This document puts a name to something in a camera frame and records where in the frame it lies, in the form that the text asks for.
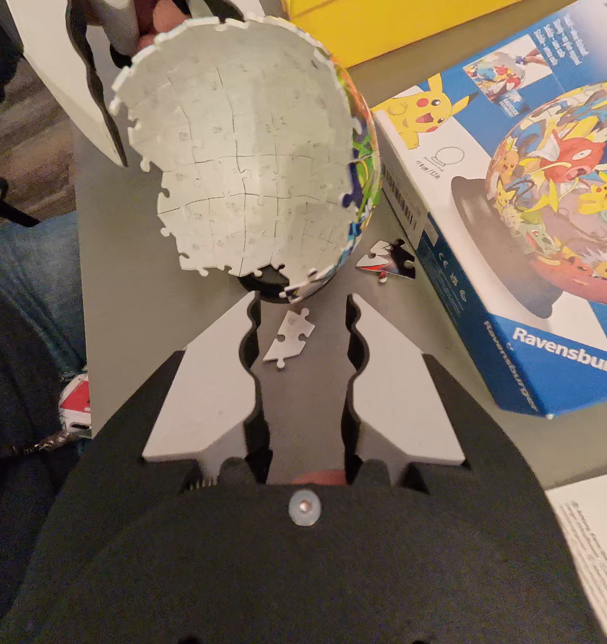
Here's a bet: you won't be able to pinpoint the yellow plastic bin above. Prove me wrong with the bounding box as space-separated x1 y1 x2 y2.
281 0 576 68

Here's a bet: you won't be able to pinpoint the person's blue jeans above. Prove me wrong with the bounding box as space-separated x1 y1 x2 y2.
0 211 88 373

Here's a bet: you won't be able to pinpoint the white instruction sheet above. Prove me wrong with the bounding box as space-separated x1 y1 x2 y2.
545 468 607 644

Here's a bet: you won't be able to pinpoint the red white badge card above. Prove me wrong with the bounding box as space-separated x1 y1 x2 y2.
58 373 93 431

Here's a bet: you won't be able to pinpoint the black ball stand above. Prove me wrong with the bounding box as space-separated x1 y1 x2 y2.
235 266 295 305

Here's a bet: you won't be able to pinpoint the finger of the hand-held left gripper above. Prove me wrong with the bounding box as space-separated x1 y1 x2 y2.
189 0 266 23
4 0 129 168

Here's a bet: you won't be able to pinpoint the white puzzle piece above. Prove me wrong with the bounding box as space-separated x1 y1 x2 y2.
262 308 316 371

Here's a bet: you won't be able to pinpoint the blue puzzle box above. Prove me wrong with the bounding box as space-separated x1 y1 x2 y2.
373 0 607 421

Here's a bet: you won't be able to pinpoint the colourful puzzle ball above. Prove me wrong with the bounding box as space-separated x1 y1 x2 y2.
109 15 384 305

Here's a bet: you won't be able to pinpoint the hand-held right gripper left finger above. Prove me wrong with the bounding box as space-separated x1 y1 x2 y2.
143 291 273 485

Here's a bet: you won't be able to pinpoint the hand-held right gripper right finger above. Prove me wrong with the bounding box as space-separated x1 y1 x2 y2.
344 293 466 485

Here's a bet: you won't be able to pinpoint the person's left hand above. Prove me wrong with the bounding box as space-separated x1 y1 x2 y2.
135 0 189 50

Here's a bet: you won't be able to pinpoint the black red puzzle piece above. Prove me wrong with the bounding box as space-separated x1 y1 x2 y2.
356 239 416 283

